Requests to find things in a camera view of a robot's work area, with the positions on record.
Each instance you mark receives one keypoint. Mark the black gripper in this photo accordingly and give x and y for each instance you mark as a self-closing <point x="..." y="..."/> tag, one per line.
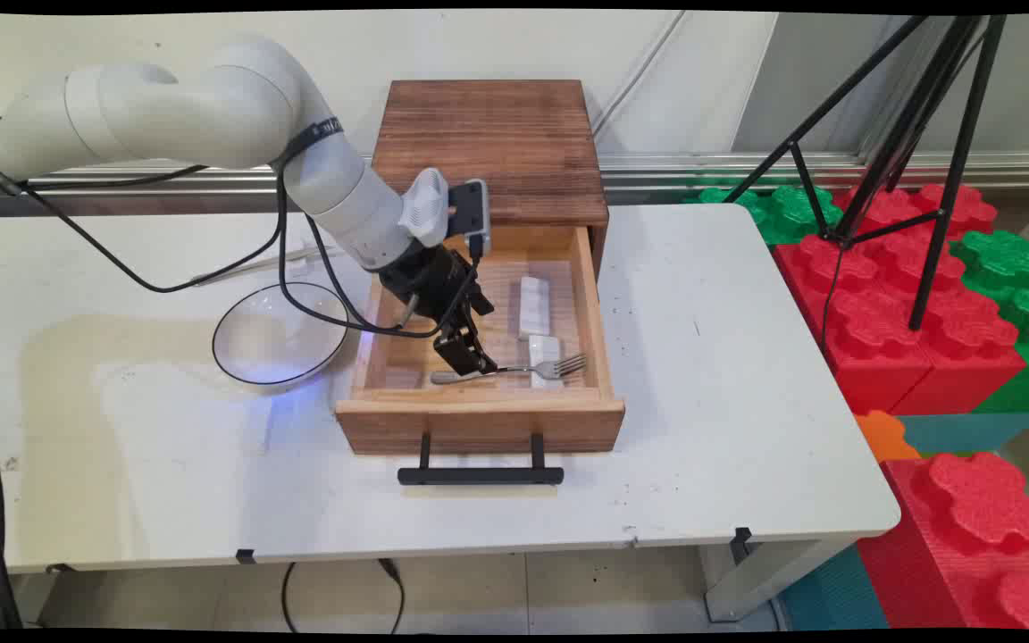
<point x="430" y="286"/>

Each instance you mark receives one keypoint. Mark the silver fork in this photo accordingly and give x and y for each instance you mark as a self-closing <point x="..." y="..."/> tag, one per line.
<point x="532" y="368"/>

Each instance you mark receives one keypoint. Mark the silver table knife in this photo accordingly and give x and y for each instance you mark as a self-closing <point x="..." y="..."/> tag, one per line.
<point x="246" y="268"/>

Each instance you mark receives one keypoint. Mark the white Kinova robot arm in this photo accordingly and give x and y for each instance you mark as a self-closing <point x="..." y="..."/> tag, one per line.
<point x="211" y="107"/>

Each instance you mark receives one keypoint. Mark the white plate with black rim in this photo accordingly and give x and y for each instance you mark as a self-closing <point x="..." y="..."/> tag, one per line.
<point x="278" y="339"/>

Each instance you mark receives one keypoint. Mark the dark wooden drawer cabinet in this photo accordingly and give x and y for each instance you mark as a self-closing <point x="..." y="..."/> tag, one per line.
<point x="488" y="147"/>

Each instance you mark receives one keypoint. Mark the black table edge clip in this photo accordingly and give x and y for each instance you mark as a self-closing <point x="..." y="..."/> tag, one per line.
<point x="246" y="556"/>
<point x="740" y="540"/>
<point x="59" y="567"/>

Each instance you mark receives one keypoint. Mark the green foam block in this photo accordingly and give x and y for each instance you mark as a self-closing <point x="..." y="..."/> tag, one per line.
<point x="1028" y="304"/>
<point x="787" y="214"/>

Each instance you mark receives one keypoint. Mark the white table leg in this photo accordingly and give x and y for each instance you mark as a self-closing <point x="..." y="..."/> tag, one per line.
<point x="773" y="576"/>

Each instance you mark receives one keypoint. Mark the orange foam piece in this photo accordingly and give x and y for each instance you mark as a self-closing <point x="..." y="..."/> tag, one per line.
<point x="885" y="438"/>

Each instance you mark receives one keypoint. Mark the large red foam block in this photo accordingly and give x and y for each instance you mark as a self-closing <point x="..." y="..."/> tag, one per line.
<point x="899" y="304"/>

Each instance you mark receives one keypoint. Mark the teal foam block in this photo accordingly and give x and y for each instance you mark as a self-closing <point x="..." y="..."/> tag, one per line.
<point x="970" y="433"/>
<point x="836" y="594"/>

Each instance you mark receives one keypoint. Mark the black tripod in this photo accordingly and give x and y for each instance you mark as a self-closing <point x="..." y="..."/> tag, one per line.
<point x="916" y="116"/>

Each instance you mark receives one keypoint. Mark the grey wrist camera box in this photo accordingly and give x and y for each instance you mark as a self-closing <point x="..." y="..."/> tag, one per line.
<point x="472" y="207"/>

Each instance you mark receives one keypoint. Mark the white ribbed camera mount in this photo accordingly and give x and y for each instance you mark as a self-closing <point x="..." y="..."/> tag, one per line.
<point x="425" y="207"/>

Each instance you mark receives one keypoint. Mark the white wall conduit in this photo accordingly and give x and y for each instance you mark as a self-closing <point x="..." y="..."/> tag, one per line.
<point x="635" y="76"/>

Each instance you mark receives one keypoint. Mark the aluminium wall rail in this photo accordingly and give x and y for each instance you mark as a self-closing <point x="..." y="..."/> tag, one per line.
<point x="747" y="168"/>

